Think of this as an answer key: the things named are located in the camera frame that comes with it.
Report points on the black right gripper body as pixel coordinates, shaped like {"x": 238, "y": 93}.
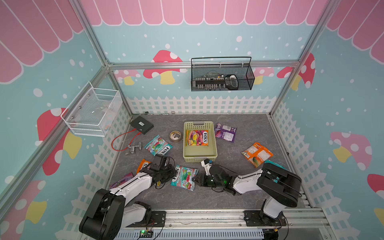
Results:
{"x": 206, "y": 181}

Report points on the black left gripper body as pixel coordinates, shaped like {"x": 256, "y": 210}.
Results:
{"x": 167, "y": 173}

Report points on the teal Fox's mint bag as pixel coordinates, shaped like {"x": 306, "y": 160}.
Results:
{"x": 158, "y": 146}
{"x": 183, "y": 177}

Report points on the yellow Fox's fruits bag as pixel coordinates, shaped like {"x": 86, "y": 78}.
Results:
{"x": 144, "y": 164}

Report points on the green plastic basket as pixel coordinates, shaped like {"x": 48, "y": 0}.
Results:
{"x": 195, "y": 154}

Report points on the purple Fox's berries bag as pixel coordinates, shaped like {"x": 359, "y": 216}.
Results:
{"x": 122, "y": 180}

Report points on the orange Fox's fruits bag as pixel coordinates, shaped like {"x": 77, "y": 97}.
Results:
{"x": 197, "y": 138}

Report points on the purple candy bag back side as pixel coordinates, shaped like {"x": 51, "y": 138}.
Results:
{"x": 225, "y": 132}

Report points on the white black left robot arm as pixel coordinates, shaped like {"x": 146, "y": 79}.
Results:
{"x": 111, "y": 210}

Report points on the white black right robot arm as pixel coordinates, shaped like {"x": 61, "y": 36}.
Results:
{"x": 282, "y": 186}

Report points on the brown tape roll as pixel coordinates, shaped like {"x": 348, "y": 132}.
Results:
{"x": 175, "y": 136}

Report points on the metal clamp fitting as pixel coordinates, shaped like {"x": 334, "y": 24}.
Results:
{"x": 133, "y": 148}

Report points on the orange candy bag right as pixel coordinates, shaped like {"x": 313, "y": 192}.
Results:
{"x": 257, "y": 154}

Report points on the black network box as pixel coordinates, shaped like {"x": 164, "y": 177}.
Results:
{"x": 141, "y": 124}

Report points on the teal candy bag right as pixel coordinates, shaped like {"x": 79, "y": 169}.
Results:
{"x": 277, "y": 163}

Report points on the green lit circuit board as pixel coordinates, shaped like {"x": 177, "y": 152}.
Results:
{"x": 145, "y": 234}

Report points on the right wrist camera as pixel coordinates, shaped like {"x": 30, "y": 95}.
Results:
{"x": 207, "y": 164}

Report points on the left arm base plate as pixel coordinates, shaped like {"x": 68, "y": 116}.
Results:
{"x": 151, "y": 219}

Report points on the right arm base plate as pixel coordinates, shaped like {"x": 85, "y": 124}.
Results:
{"x": 258, "y": 218}

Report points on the white wire wall basket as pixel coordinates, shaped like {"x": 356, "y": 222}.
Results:
{"x": 93, "y": 111}

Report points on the aluminium front rail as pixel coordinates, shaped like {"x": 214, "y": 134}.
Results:
{"x": 234, "y": 219}

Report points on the black wire wall basket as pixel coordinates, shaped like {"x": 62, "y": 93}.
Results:
{"x": 221, "y": 74}

